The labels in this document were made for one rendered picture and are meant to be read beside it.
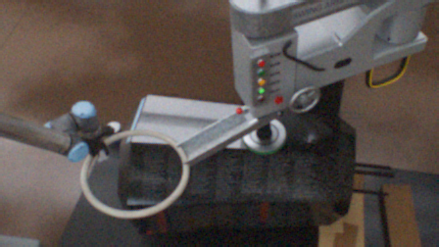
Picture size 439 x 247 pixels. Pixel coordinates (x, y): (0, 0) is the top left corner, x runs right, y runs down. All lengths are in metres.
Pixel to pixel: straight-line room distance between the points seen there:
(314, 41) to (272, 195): 0.81
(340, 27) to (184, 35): 2.35
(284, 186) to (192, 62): 1.87
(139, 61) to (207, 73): 0.58
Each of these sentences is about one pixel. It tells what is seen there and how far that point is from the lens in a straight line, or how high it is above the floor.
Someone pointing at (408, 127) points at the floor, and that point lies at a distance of 3.72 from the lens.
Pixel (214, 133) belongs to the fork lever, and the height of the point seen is 0.92.
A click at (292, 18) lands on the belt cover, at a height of 1.61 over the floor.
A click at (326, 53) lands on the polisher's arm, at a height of 1.35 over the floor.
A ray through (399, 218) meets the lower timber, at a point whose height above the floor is 0.09.
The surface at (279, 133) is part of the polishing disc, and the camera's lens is 2.51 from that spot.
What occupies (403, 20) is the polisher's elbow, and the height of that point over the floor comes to 1.37.
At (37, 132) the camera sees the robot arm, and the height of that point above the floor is 1.38.
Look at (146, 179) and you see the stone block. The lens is 2.61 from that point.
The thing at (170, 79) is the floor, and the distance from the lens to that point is 3.99.
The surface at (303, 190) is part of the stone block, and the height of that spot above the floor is 0.67.
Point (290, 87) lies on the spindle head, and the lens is 2.16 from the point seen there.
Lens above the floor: 2.80
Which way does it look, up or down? 50 degrees down
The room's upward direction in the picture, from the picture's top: 6 degrees counter-clockwise
